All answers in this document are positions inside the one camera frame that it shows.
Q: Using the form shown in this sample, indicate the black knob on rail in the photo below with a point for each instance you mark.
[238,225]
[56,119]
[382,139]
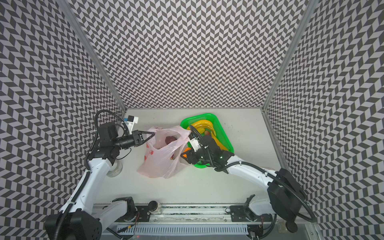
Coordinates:
[154,206]

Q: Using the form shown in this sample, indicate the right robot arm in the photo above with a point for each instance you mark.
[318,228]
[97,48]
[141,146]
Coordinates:
[285,197]

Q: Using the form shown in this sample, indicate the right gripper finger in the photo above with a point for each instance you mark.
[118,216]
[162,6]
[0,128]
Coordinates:
[189,154]
[191,160]

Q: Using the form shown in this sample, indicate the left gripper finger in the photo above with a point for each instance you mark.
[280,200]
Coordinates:
[145,137]
[147,133]

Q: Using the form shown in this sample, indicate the pink plastic bag peach print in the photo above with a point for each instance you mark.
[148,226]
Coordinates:
[161,160]

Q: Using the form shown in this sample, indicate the green plastic basket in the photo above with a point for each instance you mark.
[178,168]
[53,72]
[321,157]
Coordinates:
[220,132]

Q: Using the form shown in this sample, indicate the small yellow fake banana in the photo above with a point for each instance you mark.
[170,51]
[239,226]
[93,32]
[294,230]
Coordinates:
[220,145]

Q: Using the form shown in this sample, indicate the small orange fake tangerine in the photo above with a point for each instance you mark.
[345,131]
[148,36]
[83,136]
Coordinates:
[186,150]

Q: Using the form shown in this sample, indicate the aluminium front rail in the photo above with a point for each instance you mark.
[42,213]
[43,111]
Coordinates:
[190,214]

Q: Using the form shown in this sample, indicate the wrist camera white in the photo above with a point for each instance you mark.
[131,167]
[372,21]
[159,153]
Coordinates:
[195,143]
[130,121]

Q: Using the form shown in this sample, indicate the black round cap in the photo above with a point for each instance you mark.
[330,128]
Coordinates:
[291,227]

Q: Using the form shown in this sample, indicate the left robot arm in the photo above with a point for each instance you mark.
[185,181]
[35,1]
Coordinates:
[76,220]

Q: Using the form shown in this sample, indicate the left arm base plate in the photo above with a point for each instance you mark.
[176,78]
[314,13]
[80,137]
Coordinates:
[135,213]

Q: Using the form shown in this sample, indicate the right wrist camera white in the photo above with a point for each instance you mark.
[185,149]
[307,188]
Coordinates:
[195,143]

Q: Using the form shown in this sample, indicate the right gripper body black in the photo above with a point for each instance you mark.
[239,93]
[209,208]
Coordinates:
[194,154]

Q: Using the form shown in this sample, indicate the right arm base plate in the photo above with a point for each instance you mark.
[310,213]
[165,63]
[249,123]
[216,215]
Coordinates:
[255,209]

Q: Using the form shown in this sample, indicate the dark purple fake passionfruit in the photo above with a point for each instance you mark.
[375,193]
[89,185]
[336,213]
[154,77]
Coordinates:
[170,139]

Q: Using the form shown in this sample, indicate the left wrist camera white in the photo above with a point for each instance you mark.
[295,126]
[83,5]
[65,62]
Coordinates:
[130,121]

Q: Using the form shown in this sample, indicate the yellow fake banana bunch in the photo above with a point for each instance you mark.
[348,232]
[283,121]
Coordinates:
[204,126]

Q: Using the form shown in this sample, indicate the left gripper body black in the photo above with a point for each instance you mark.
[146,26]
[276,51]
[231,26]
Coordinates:
[128,141]

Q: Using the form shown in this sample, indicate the clear tape roll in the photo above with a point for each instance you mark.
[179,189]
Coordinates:
[116,169]

